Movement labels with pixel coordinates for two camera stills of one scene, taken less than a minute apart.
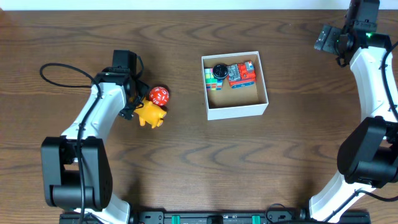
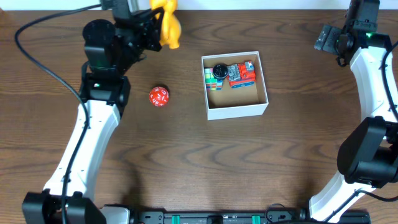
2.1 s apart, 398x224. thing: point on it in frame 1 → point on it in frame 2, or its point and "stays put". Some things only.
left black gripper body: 132,104 → 154,30
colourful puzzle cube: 212,83 stays put
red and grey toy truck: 242,75 stays put
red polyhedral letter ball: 159,96 stays put
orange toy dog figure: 150,113 → 170,26
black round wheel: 220,71 stays put
